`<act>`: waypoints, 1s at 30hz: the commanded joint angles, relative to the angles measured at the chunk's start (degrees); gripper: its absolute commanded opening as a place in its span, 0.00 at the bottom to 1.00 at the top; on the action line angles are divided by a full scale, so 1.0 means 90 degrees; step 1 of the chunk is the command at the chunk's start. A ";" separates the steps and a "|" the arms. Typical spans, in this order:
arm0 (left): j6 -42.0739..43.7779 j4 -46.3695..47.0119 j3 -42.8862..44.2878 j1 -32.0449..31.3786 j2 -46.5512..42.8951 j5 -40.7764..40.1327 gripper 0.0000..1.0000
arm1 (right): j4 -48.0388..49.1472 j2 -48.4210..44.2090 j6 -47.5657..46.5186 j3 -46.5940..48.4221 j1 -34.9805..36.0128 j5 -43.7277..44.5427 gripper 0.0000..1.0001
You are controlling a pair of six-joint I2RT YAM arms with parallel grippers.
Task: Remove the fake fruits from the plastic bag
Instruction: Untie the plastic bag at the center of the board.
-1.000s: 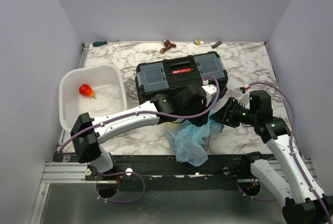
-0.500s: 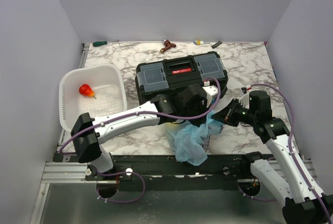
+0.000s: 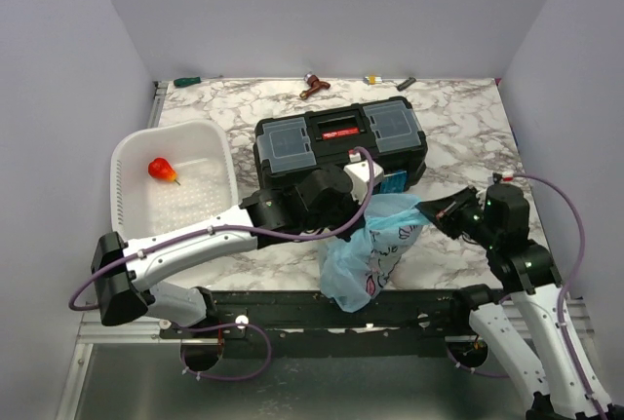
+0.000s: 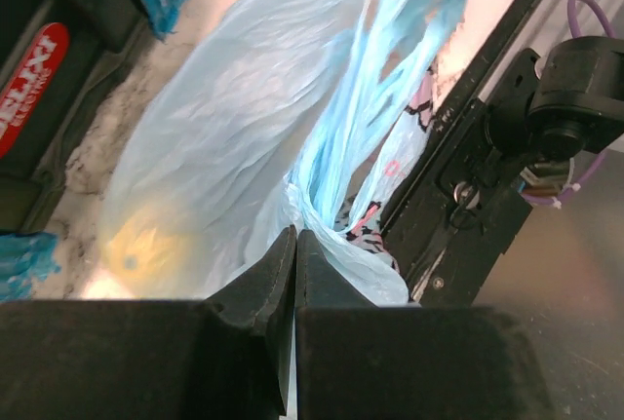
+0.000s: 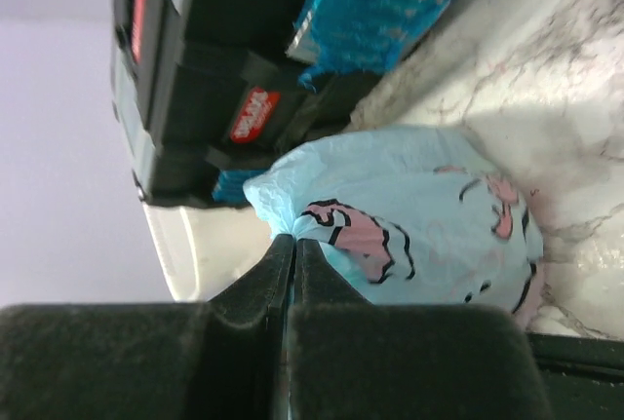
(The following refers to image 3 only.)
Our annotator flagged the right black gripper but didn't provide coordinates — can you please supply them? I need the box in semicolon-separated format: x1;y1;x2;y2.
417;183;500;248

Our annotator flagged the light blue plastic bag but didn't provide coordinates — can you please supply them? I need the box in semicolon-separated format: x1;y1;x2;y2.
318;194;429;313

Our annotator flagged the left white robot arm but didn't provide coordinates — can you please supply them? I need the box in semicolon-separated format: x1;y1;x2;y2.
92;166;367;337

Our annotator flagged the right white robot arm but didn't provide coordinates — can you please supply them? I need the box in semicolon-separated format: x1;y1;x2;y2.
417;179;623;419

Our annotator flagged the red fake pear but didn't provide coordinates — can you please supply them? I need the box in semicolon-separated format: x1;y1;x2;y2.
147;157;179;185

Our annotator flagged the small black clip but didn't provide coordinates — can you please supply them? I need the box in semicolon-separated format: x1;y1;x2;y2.
396;77;416;92

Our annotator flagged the yellow white small connector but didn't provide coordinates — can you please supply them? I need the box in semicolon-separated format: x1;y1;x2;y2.
364;75;383;85

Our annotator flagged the black plastic toolbox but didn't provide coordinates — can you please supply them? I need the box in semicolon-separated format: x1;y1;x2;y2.
253;96;428;193

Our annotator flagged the brown faucet tap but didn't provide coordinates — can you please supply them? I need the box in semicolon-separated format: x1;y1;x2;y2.
299;72;331;99

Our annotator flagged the white plastic basket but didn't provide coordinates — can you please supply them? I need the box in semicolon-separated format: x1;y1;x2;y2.
110;120;239;241

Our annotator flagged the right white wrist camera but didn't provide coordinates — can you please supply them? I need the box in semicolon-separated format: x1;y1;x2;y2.
492;171;515;183

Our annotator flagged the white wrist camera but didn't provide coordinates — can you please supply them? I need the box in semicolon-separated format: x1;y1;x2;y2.
492;171;515;183
343;150;374;204

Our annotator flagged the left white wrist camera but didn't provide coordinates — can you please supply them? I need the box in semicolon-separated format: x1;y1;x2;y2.
343;150;374;204

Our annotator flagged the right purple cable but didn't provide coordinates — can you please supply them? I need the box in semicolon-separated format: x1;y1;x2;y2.
446;173;610;420

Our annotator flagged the green handled screwdriver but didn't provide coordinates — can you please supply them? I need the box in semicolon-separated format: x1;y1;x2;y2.
173;74;223;88

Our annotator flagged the aluminium frame profile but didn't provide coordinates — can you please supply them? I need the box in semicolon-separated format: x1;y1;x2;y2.
77;311;162;344

